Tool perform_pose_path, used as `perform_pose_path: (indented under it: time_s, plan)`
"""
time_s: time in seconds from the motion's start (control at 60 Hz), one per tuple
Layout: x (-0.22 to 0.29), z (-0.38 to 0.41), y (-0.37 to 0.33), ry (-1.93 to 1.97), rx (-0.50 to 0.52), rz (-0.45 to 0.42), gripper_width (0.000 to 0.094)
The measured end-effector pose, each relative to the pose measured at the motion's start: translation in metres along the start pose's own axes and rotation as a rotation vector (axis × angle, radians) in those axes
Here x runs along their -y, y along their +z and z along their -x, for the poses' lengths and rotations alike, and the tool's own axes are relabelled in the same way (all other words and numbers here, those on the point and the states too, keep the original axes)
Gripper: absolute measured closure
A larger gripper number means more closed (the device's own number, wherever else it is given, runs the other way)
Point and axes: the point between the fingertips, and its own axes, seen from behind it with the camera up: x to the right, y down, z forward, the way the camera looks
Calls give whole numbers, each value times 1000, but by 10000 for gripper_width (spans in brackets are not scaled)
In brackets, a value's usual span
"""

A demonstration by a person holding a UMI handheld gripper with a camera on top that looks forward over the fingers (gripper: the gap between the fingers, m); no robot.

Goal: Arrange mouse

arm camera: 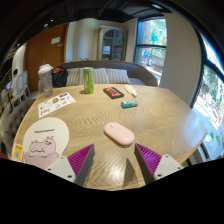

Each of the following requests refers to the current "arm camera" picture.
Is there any green drink can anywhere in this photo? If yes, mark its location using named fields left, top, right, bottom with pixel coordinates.
left=82, top=67, right=96, bottom=95

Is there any white door sign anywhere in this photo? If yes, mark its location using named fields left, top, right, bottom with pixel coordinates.
left=50, top=36, right=62, bottom=45

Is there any grey tufted chair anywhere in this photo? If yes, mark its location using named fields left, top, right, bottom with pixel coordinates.
left=1, top=98, right=37, bottom=158

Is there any person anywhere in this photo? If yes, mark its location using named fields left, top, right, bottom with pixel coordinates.
left=11, top=68, right=20, bottom=88

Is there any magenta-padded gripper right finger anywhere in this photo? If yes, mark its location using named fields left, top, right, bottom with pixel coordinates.
left=133, top=143, right=185, bottom=185

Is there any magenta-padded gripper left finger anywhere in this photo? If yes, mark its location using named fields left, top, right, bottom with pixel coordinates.
left=44, top=143, right=96, bottom=188

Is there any small yellow card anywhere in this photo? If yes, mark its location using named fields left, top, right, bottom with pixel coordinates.
left=11, top=143, right=24, bottom=163

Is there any white tube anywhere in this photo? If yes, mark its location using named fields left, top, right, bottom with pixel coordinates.
left=123, top=84, right=138, bottom=98

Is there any brown curved sofa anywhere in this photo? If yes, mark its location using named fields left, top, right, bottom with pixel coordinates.
left=53, top=60, right=159, bottom=88

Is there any white chair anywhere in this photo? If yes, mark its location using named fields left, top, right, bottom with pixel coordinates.
left=13, top=70, right=30, bottom=98

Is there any pink computer mouse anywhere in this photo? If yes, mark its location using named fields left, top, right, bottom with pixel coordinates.
left=103, top=121, right=136, bottom=147

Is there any black backpack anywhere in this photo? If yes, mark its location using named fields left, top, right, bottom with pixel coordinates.
left=51, top=65, right=69, bottom=88

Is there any clear shaker bottle white lid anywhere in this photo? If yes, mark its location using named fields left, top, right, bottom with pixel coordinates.
left=37, top=63, right=54, bottom=98

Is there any black and red box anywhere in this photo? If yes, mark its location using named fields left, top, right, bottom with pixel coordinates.
left=102, top=86, right=125, bottom=100

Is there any brown wooden door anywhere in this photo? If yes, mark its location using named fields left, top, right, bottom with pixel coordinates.
left=24, top=23, right=69, bottom=94

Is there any white mouse pad pink hippo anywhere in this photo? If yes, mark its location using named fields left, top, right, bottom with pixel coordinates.
left=22, top=116, right=71, bottom=170

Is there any striped cushion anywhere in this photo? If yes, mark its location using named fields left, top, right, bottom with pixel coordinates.
left=65, top=68, right=85, bottom=87
left=105, top=68, right=132, bottom=85
left=81, top=67, right=108, bottom=86

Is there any wooden glass-door cabinet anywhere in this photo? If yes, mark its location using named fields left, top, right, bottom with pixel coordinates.
left=97, top=26, right=128, bottom=62

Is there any white sticker sheet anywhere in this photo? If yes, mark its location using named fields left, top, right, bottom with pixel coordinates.
left=37, top=91, right=77, bottom=119

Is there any small teal pack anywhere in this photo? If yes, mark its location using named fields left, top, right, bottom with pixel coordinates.
left=120, top=100, right=139, bottom=110

